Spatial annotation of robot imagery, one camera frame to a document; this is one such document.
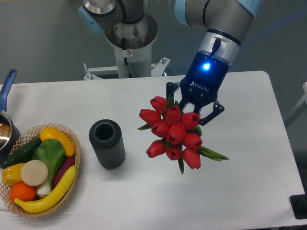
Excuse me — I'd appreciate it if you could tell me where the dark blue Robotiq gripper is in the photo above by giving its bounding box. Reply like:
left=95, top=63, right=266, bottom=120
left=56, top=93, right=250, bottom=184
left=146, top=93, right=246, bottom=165
left=166, top=52, right=229, bottom=126

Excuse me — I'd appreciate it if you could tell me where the red tulip bouquet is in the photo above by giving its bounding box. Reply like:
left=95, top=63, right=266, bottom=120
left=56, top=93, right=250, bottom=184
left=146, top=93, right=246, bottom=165
left=138, top=96, right=228, bottom=174

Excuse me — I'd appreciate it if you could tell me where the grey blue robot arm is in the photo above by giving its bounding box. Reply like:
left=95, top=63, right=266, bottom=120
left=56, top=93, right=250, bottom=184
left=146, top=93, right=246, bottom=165
left=78, top=0, right=261, bottom=126

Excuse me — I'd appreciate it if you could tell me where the dark grey ribbed vase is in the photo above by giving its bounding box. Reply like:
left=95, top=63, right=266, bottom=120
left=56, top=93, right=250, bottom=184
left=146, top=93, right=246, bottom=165
left=89, top=119, right=126, bottom=169

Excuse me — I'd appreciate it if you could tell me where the purple sweet potato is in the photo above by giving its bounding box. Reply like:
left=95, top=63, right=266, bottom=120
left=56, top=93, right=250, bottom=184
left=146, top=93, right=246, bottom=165
left=52, top=156, right=75, bottom=188

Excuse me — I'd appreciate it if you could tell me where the black device at table edge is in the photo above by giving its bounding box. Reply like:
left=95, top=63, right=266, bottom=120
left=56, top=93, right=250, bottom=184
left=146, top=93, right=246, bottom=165
left=289, top=194, right=307, bottom=219

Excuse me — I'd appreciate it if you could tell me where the yellow squash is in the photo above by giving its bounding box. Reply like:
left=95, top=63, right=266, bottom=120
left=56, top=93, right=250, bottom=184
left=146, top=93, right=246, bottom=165
left=39, top=127, right=76, bottom=157

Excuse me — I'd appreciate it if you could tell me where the green bok choy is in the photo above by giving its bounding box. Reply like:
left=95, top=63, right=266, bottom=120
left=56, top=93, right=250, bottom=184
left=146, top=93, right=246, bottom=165
left=32, top=139, right=65, bottom=197

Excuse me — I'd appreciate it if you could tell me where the beige round disc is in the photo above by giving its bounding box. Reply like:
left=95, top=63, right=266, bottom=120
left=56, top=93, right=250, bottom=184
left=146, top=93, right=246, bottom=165
left=21, top=160, right=48, bottom=186

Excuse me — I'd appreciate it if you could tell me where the green cucumber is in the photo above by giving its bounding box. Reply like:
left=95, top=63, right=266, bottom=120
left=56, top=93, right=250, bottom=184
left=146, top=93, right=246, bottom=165
left=0, top=138, right=42, bottom=169

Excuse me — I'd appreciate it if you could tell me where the yellow banana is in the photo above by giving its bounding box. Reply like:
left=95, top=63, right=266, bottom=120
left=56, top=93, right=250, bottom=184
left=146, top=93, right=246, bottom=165
left=15, top=165, right=77, bottom=214

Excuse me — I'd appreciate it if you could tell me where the orange fruit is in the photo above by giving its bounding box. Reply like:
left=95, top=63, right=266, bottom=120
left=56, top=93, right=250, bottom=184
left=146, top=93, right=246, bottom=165
left=10, top=182, right=36, bottom=204

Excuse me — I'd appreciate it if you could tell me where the yellow bell pepper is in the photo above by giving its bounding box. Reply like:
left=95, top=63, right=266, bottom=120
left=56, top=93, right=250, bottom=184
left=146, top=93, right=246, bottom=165
left=1, top=163, right=25, bottom=187

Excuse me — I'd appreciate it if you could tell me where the woven wicker basket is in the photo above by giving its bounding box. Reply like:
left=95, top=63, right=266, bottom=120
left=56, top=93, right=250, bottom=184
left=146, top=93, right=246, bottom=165
left=0, top=123, right=81, bottom=218

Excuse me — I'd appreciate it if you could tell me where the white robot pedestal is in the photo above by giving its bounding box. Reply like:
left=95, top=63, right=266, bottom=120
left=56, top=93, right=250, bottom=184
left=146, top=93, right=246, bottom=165
left=83, top=13, right=170, bottom=80

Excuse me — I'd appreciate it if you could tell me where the white frame at right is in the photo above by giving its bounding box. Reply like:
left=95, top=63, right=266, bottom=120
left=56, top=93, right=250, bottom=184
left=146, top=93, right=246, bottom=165
left=284, top=82, right=307, bottom=128

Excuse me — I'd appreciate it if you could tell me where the blue handled saucepan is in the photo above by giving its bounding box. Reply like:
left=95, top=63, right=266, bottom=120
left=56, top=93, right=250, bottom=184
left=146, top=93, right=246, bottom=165
left=0, top=69, right=21, bottom=163

